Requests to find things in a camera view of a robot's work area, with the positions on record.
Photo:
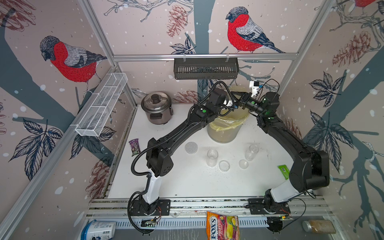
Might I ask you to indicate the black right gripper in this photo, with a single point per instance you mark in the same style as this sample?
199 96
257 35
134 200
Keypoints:
245 100

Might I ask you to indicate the clear plastic jar lid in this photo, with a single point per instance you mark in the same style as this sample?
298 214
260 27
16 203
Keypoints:
243 164
224 166

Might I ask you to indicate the small clear jar with rice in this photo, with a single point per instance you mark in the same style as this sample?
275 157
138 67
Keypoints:
212 155

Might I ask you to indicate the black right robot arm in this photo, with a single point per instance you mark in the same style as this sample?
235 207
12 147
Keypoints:
310 169

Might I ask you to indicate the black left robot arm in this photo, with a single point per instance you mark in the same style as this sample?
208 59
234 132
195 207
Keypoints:
155 161

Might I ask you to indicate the silver rice cooker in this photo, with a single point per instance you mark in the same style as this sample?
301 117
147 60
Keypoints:
158 107

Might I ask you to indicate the mesh bin with yellow bag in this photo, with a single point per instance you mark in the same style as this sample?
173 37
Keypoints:
225 129

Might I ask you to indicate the green snack packet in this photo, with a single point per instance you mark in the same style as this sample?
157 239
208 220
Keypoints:
285 171

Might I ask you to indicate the purple M&M's candy packet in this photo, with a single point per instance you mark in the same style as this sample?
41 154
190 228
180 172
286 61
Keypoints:
135 147

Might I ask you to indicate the Fox's fruits candy bag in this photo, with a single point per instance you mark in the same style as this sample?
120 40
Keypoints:
221 227

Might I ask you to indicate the jar lying at base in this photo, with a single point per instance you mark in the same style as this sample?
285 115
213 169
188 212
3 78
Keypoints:
319 227

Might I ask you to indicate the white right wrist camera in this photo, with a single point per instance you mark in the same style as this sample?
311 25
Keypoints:
255 87

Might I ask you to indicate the black hanging wire basket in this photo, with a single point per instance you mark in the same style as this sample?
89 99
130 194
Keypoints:
206 68

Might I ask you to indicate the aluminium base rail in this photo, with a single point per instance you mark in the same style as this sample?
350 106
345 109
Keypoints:
191 213

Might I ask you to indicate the white wire mesh shelf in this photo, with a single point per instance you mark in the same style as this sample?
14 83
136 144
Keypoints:
96 117

